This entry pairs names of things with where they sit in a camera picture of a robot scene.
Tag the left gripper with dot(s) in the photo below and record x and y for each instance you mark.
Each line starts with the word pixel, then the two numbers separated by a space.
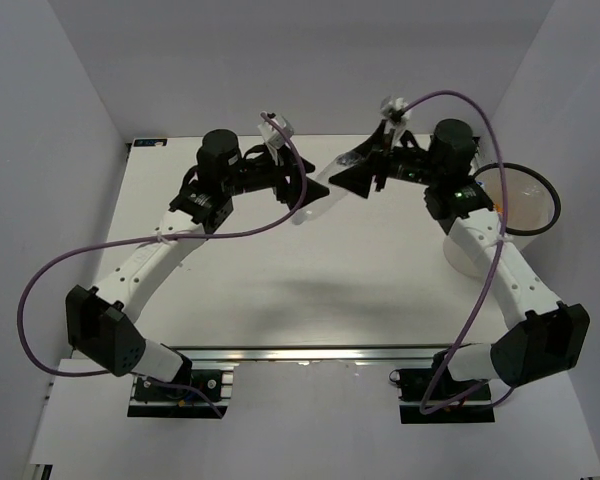
pixel 288 166

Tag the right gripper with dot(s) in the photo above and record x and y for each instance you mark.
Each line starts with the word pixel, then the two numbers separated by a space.
pixel 358 179

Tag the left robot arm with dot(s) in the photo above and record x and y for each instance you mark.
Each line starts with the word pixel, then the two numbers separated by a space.
pixel 101 320

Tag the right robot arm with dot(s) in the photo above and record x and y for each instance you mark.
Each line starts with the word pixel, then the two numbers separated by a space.
pixel 544 335

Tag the white bin black rim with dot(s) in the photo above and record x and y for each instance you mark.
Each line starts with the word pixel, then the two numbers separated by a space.
pixel 534 207

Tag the black logo sticker left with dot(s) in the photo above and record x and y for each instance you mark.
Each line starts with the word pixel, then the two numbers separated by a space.
pixel 150 142

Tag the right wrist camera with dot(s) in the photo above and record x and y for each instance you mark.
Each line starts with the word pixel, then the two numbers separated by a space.
pixel 395 110

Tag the aluminium table rail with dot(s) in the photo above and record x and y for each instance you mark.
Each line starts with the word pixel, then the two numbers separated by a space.
pixel 382 353

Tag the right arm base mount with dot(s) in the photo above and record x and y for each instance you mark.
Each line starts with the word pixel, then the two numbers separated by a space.
pixel 412 384

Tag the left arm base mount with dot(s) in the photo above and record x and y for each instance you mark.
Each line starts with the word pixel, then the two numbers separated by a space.
pixel 208 395

